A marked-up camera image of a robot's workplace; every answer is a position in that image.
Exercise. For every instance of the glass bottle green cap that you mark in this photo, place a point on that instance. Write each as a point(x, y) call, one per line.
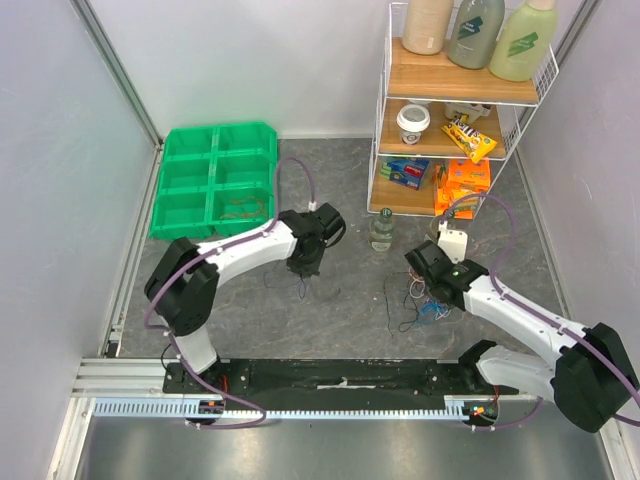
point(381, 230)
point(442, 220)

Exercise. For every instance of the left glass bottle green cap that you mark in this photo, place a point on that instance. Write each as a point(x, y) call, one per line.
point(381, 230)

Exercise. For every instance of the beige lotion bottle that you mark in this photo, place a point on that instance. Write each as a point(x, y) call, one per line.
point(426, 24)

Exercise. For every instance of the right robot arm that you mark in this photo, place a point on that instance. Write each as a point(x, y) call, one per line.
point(585, 371)

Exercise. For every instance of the yellow candy bag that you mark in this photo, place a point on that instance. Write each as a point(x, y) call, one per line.
point(474, 144)

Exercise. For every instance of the grey slotted cable duct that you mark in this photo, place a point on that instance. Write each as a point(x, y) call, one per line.
point(195, 409)

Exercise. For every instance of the green compartment bin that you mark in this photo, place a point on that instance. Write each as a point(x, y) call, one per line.
point(215, 180)

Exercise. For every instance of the grey shampoo bottle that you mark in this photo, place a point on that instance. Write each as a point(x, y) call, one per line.
point(476, 27)

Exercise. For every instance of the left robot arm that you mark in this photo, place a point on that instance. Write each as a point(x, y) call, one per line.
point(183, 286)

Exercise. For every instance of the white cup carton pack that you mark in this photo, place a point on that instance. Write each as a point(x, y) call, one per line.
point(471, 111)

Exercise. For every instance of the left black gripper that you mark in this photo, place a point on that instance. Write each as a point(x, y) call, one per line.
point(307, 269)

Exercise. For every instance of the orange snack boxes stack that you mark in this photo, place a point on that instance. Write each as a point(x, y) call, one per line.
point(457, 178)

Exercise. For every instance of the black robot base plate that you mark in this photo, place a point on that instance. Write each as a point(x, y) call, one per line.
point(243, 377)

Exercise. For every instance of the right glass bottle green cap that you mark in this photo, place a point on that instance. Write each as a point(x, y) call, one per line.
point(442, 220)

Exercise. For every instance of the blue snack box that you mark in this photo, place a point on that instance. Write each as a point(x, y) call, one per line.
point(406, 171)

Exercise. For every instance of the light green shampoo bottle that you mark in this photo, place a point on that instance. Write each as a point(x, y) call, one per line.
point(524, 41)

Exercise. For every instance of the white paper coffee cup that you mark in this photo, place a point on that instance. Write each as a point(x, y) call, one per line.
point(412, 120)

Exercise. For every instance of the white wire wooden shelf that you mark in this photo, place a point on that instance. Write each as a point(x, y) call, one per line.
point(435, 80)

